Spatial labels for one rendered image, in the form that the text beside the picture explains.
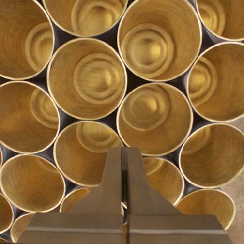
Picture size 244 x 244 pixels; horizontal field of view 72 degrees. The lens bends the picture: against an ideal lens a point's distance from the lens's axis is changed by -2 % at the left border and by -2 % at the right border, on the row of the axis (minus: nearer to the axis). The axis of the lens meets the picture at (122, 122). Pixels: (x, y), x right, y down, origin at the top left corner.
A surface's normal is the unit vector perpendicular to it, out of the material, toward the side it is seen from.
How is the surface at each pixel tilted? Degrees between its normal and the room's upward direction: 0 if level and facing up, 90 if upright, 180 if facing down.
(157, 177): 91
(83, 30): 2
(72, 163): 92
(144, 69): 2
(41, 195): 92
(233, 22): 90
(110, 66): 2
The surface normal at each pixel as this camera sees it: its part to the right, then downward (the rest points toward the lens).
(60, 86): 0.99, -0.16
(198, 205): -0.53, -0.82
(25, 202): 0.46, -0.86
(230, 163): -0.87, -0.48
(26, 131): 0.69, -0.69
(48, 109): 0.00, 0.25
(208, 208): -0.73, -0.66
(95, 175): -0.07, -0.96
